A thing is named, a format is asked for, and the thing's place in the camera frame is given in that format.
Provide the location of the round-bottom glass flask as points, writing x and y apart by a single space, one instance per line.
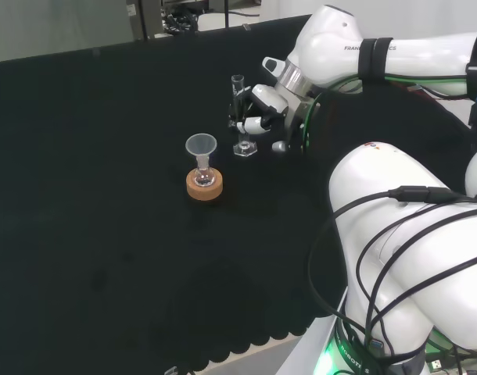
204 177

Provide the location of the black cloth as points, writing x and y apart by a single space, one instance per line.
105 195

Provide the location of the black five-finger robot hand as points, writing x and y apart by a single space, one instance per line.
271 99

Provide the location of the clear glass graduated cylinder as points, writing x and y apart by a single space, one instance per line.
244 148

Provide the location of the black tripod pole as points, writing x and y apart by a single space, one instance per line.
226 13

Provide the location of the grey metal frame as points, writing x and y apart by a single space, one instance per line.
144 19

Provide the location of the usb plug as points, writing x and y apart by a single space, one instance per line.
436 365

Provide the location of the clear plastic funnel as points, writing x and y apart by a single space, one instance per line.
200 143

